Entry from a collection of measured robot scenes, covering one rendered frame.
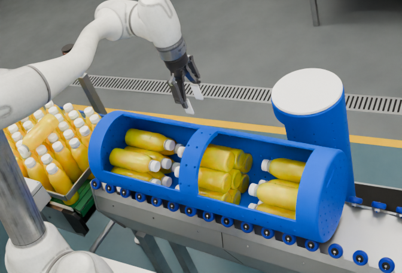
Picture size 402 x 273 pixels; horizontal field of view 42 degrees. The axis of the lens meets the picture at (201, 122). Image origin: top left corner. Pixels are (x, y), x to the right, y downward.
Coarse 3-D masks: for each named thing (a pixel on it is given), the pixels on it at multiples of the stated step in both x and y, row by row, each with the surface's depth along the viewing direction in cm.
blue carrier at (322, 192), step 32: (96, 128) 190; (128, 128) 206; (160, 128) 202; (192, 128) 191; (96, 160) 188; (192, 160) 167; (256, 160) 184; (320, 160) 150; (160, 192) 177; (192, 192) 168; (320, 192) 145; (256, 224) 163; (288, 224) 153; (320, 224) 149
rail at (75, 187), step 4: (88, 168) 213; (84, 172) 212; (88, 172) 214; (84, 176) 212; (88, 176) 214; (80, 180) 210; (84, 180) 213; (76, 184) 209; (80, 184) 211; (72, 188) 207; (76, 188) 209; (68, 192) 206; (72, 192) 208; (68, 196) 206
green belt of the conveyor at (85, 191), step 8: (88, 184) 218; (80, 192) 216; (88, 192) 215; (56, 200) 216; (80, 200) 213; (88, 200) 213; (72, 208) 218; (80, 208) 210; (88, 208) 213; (80, 216) 213
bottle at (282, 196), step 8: (264, 184) 162; (272, 184) 161; (280, 184) 161; (256, 192) 163; (264, 192) 160; (272, 192) 159; (280, 192) 158; (288, 192) 157; (296, 192) 156; (264, 200) 160; (272, 200) 159; (280, 200) 157; (288, 200) 156; (296, 200) 154; (288, 208) 157
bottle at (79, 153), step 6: (72, 150) 211; (78, 150) 210; (84, 150) 212; (72, 156) 213; (78, 156) 211; (84, 156) 212; (78, 162) 213; (84, 162) 213; (84, 168) 215; (90, 174) 218
